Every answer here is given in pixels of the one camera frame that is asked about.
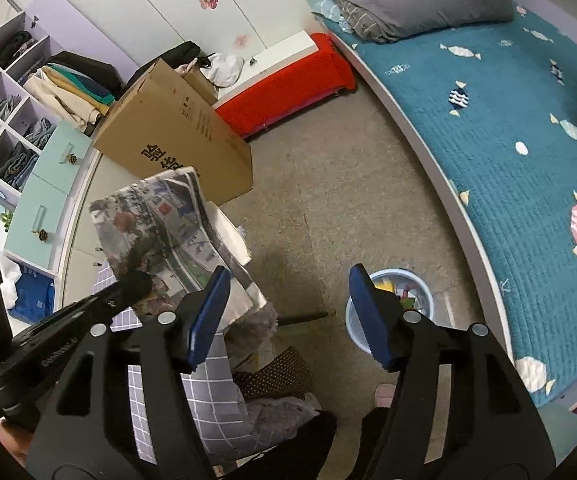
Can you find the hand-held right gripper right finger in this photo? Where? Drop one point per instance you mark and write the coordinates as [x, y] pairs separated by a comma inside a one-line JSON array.
[[371, 320]]

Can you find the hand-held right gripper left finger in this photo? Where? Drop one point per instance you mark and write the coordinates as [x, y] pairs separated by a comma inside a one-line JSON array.
[[206, 320]]

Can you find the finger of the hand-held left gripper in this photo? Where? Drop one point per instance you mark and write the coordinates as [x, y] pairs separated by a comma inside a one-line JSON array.
[[103, 302]]

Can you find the red green wrapper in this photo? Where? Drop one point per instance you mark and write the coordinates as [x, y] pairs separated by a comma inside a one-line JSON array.
[[407, 296]]

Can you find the light blue plastic basin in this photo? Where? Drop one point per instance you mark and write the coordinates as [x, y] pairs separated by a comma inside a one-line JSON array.
[[426, 306]]

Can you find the newspaper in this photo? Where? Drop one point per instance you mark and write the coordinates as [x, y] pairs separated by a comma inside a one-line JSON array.
[[158, 220]]

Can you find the person's left hand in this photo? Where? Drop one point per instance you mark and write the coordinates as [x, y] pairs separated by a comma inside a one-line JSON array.
[[11, 442]]

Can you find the blue plastic bag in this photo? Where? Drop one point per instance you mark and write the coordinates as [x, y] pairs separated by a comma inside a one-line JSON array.
[[33, 295]]

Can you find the grey patterned cloth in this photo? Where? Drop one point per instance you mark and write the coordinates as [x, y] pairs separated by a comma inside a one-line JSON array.
[[253, 330]]

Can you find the black rod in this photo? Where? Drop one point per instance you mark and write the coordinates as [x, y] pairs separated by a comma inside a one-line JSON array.
[[301, 318]]

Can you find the white curved cabinet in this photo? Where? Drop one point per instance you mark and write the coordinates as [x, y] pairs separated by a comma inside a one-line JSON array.
[[86, 230]]

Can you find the pink slipper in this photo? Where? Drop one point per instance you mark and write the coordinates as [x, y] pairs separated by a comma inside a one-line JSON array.
[[383, 395]]

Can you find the brown dotted cloth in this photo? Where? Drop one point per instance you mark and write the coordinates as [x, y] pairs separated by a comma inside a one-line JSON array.
[[273, 375]]

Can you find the grey checked sheet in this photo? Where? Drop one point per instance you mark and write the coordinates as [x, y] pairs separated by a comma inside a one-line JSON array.
[[208, 410]]

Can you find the person's right leg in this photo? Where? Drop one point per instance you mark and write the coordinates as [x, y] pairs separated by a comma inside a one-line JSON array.
[[374, 440]]

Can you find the person's leg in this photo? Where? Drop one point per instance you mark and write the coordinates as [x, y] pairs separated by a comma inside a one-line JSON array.
[[293, 452], [374, 440]]

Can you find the mint drawer unit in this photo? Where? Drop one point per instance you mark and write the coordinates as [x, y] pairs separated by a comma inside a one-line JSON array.
[[38, 185]]

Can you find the lilac crumpled cloth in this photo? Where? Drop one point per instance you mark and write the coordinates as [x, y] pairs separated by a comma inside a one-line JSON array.
[[281, 425]]

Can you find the folded denim clothes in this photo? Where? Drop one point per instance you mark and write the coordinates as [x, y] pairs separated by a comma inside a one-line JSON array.
[[39, 132], [8, 109], [16, 162]]

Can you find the person's left leg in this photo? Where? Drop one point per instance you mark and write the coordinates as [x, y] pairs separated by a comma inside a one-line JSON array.
[[293, 452]]

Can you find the large cardboard box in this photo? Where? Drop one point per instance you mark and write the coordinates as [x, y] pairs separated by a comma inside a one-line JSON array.
[[168, 125]]

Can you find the teal candy-print bed mattress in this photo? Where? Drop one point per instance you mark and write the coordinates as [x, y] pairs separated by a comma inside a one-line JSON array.
[[518, 200]]

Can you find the beige garment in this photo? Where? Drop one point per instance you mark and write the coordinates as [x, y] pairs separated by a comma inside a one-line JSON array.
[[58, 100]]

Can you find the teal garment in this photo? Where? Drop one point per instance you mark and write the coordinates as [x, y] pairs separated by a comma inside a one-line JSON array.
[[86, 85]]

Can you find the black hanging garment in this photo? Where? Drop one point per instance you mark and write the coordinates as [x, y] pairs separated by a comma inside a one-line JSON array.
[[98, 67]]

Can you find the red storage bench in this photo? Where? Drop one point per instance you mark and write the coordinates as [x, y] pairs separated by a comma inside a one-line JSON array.
[[293, 90]]

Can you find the small pink cloth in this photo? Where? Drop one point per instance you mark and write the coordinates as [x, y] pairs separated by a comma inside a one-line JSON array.
[[187, 66]]

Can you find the white cloth bag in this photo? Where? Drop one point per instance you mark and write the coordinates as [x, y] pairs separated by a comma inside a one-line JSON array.
[[224, 70]]

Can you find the black folded clothes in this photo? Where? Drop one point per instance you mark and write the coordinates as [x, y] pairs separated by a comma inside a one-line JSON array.
[[14, 47]]

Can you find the faded pink butterfly sticker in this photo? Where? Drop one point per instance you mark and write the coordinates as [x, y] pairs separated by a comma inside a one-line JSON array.
[[242, 40]]

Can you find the grey plaid folded blanket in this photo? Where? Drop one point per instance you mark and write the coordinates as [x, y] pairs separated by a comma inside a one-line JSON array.
[[363, 22]]

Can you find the white wardrobe doors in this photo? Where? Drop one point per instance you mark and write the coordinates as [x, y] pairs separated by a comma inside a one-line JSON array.
[[168, 0]]

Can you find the light blue pillow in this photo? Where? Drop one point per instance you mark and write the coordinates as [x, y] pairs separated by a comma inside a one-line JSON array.
[[326, 9]]

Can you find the curved white bed frame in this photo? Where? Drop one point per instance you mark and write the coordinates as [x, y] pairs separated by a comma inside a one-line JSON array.
[[461, 240]]

